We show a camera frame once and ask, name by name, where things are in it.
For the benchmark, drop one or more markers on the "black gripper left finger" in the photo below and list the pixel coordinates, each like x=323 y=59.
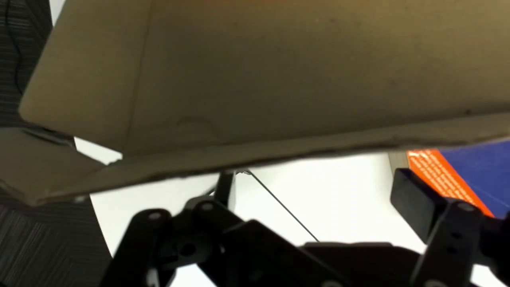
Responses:
x=160 y=244

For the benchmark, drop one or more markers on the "blue and yellow book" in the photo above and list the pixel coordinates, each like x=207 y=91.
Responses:
x=473 y=169

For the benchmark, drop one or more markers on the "brown cardboard box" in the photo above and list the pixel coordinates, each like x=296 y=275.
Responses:
x=277 y=74

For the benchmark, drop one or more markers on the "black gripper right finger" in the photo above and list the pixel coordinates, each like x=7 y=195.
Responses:
x=420 y=201

